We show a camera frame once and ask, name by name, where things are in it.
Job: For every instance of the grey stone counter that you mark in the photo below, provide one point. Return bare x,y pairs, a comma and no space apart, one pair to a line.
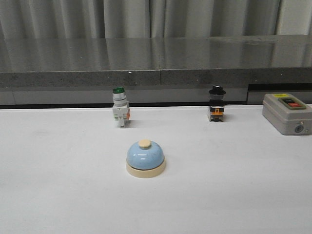
154,72

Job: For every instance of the blue desk bell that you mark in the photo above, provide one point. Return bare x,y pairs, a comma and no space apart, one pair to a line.
145,159

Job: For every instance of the grey on-off switch box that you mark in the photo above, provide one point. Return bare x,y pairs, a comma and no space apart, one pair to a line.
288,114

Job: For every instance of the grey curtain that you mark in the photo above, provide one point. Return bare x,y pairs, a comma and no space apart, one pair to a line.
66,19

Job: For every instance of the green push button switch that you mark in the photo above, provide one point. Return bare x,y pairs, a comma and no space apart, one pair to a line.
121,109

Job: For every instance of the black rotary selector switch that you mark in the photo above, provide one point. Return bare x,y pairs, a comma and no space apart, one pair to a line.
216,104

